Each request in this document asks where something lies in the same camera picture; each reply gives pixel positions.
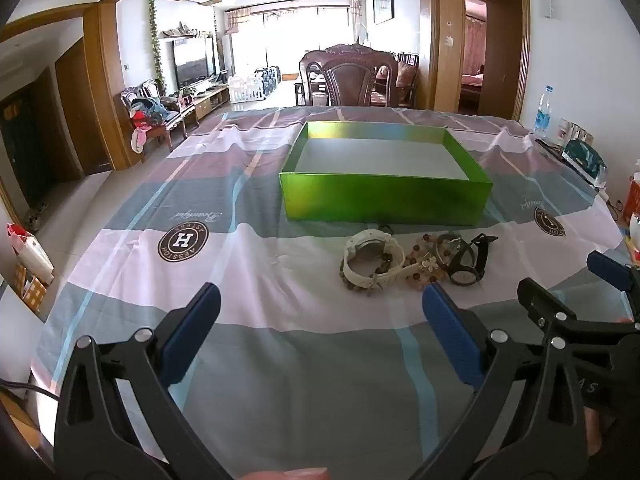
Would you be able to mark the carved wooden dining chair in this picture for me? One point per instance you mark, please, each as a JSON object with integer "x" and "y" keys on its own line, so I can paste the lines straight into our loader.
{"x": 350, "y": 77}

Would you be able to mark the teal packaged item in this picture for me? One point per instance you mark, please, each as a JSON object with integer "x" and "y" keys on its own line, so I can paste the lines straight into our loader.
{"x": 584, "y": 157}

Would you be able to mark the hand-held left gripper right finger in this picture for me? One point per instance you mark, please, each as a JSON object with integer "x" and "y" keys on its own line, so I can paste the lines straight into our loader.
{"x": 450, "y": 330}

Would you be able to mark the wooden sofa with cushions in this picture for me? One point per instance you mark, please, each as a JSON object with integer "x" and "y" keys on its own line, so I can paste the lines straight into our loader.
{"x": 400, "y": 77}

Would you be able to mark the flat screen television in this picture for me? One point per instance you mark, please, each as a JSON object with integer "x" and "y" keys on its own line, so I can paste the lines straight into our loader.
{"x": 190, "y": 62}

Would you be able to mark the wooden television cabinet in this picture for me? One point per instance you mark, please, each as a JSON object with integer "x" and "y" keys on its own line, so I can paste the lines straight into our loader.
{"x": 205, "y": 102}

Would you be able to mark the person's right hand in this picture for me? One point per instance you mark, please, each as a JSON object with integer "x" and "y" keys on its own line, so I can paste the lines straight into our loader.
{"x": 600, "y": 435}

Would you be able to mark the wooden armchair with clothes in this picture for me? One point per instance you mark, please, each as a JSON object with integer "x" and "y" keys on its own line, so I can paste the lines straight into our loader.
{"x": 150, "y": 117}

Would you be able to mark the striped printed tablecloth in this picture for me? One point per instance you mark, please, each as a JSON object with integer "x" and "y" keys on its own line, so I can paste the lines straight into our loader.
{"x": 200, "y": 270}

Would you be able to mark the black wristwatch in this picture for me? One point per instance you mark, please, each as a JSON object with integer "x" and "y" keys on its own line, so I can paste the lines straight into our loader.
{"x": 462, "y": 276}

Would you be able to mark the white wristwatch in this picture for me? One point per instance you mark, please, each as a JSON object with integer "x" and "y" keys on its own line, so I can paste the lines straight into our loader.
{"x": 395, "y": 255}

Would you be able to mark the white baby fence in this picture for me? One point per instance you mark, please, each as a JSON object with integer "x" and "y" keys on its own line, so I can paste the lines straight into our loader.
{"x": 256, "y": 82}

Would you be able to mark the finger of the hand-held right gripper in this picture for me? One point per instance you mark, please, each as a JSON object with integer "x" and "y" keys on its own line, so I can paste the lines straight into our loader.
{"x": 545, "y": 302}
{"x": 610, "y": 270}

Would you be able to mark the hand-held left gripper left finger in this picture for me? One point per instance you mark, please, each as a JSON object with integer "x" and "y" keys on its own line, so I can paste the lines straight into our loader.
{"x": 192, "y": 320}

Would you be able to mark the green cardboard box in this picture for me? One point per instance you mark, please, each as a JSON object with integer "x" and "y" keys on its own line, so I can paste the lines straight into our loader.
{"x": 380, "y": 200}

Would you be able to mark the green hanging vine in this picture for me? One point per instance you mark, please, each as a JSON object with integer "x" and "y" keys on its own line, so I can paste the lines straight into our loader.
{"x": 156, "y": 40}

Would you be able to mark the plastic water bottle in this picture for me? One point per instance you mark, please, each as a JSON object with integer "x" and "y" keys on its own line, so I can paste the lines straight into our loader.
{"x": 544, "y": 115}

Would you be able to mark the dark entrance door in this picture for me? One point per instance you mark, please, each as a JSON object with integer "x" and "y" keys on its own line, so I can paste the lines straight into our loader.
{"x": 22, "y": 150}

